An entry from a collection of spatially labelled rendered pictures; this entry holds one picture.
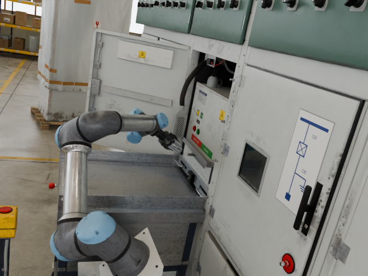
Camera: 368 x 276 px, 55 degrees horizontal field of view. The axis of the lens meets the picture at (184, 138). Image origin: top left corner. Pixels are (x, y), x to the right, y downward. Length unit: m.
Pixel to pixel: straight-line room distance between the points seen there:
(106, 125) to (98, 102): 1.03
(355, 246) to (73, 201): 0.90
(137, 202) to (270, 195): 0.67
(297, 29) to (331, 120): 0.34
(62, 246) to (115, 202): 0.42
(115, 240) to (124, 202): 0.46
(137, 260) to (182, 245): 0.60
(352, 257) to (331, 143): 0.29
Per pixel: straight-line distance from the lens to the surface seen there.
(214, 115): 1.81
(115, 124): 1.38
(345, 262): 1.00
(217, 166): 1.64
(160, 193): 1.84
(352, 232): 0.98
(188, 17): 2.20
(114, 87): 2.30
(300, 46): 1.18
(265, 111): 1.28
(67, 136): 1.41
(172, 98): 2.21
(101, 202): 1.62
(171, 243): 1.81
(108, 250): 1.20
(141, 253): 1.26
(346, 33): 1.05
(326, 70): 1.10
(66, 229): 1.29
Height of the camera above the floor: 1.66
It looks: 17 degrees down
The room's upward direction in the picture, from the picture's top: 11 degrees clockwise
